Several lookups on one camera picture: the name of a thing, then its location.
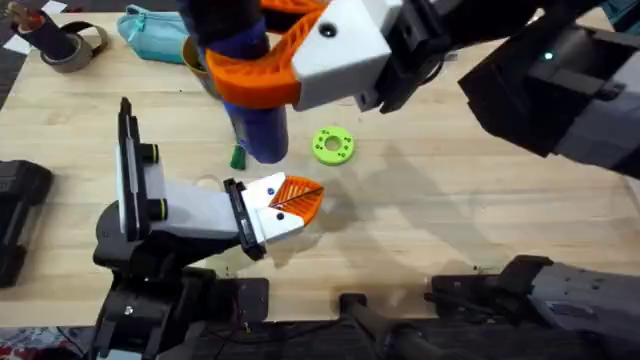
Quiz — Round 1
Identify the black upright wrist plate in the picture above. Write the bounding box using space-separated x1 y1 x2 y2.
116 96 147 244

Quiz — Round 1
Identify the grey tape roll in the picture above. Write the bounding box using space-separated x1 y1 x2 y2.
39 20 110 75

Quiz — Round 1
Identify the blue electric screwdriver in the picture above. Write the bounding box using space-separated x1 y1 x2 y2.
177 0 290 165

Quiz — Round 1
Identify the black rail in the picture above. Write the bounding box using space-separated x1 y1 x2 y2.
189 293 640 360

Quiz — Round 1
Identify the small green toy vegetable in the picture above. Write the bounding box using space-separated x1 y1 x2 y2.
229 143 248 171

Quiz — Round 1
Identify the dark cylindrical tool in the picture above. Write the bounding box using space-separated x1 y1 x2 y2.
7 1 79 62

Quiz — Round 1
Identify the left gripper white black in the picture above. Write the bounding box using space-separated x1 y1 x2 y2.
92 144 325 275

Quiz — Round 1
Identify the green disc with holes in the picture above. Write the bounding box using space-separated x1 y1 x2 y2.
312 125 356 167

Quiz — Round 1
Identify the yellow-brown tub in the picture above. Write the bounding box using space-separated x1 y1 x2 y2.
180 36 222 99

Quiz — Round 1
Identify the teal zip bag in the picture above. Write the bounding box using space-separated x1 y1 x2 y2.
116 4 190 66

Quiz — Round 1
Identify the black box device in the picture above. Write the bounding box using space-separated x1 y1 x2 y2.
0 159 54 289

